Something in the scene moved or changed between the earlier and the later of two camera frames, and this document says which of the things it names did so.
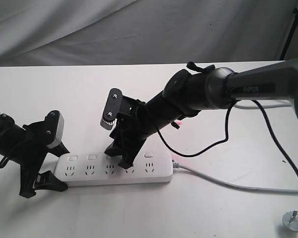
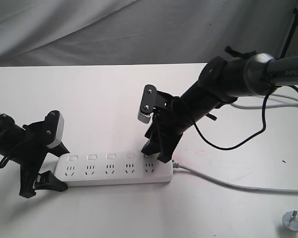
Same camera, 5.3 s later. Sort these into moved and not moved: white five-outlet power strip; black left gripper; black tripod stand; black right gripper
Moved: black right gripper
Not moved: black tripod stand; black left gripper; white five-outlet power strip
